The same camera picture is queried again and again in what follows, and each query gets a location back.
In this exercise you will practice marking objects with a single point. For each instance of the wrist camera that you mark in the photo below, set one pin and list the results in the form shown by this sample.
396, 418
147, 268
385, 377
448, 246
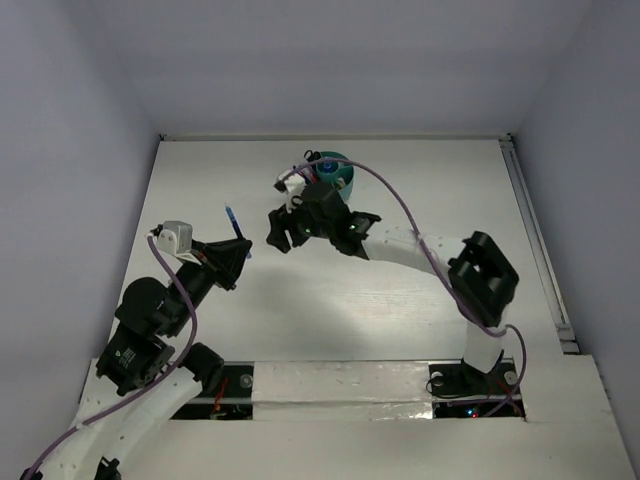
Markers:
174, 238
290, 184

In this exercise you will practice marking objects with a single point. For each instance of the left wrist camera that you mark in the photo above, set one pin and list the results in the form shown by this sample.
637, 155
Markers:
174, 238

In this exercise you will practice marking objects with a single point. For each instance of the blue gel pen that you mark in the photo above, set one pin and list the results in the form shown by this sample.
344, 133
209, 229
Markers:
236, 227

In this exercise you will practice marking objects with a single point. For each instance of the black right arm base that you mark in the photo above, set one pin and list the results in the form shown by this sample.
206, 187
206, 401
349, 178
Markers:
460, 392

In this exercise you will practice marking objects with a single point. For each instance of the teal round desk organizer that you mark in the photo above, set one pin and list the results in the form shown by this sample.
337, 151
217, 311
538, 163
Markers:
342, 177

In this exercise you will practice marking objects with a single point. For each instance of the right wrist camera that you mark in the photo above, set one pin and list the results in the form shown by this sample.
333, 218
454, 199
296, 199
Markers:
290, 184

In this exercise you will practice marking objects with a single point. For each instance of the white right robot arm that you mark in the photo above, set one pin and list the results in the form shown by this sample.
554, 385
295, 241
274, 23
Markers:
480, 276

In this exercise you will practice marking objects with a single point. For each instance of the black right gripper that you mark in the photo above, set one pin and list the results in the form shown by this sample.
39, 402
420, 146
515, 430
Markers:
280, 221

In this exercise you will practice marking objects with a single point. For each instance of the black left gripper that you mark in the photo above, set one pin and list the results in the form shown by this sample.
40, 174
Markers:
224, 260

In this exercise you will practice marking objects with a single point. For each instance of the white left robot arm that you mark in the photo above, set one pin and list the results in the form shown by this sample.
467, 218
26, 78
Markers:
150, 367

